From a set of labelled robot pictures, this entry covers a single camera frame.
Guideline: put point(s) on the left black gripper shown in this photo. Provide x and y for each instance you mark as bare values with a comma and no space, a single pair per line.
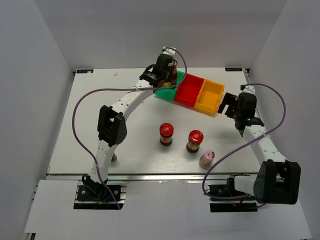
170,75

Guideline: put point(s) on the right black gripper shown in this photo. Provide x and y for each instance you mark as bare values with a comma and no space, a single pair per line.
229,99

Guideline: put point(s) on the small brown cap bottle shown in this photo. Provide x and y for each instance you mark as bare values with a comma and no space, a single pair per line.
167,85

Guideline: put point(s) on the yellow cap sauce bottle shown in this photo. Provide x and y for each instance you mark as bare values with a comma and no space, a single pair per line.
174,74

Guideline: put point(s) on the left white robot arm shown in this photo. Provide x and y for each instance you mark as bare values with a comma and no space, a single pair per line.
111,125

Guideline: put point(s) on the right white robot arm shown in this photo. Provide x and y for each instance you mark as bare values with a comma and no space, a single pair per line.
278,179

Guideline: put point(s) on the yellow plastic bin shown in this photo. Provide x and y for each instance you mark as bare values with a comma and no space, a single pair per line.
209,97

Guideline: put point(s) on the green plastic bin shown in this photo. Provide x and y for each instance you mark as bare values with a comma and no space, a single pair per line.
169,94

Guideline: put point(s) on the right table logo sticker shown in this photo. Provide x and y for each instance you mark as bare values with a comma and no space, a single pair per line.
233,69

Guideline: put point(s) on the table logo sticker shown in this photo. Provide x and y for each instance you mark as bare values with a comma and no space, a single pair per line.
84,71
233,69

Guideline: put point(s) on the red plastic bin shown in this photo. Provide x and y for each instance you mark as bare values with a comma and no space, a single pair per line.
188,90

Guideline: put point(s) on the red lid jar right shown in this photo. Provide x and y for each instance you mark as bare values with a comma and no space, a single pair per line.
195,138

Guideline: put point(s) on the red lid jar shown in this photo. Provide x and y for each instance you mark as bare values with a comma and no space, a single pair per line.
166,131
195,138

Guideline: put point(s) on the red lid jar left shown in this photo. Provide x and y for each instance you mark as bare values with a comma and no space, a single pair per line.
166,131

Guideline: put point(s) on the pink cap spice bottle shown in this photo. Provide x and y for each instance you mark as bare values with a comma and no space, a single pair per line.
206,160

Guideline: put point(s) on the left table logo sticker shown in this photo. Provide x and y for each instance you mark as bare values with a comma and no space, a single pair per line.
84,71

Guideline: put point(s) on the black cap spice jar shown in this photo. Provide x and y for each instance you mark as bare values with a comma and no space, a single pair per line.
114,158

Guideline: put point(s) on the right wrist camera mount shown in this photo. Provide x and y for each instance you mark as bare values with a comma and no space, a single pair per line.
247,89

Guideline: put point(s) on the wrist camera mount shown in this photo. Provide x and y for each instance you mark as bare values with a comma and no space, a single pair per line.
170,51
247,89

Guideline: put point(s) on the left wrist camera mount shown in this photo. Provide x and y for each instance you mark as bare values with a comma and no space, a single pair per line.
170,51

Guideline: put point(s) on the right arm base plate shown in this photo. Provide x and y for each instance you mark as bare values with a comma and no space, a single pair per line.
238,203

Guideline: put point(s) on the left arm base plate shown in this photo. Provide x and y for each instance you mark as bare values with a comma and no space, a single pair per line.
86,200

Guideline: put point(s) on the aluminium table front rail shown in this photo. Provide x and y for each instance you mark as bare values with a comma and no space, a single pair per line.
161,177

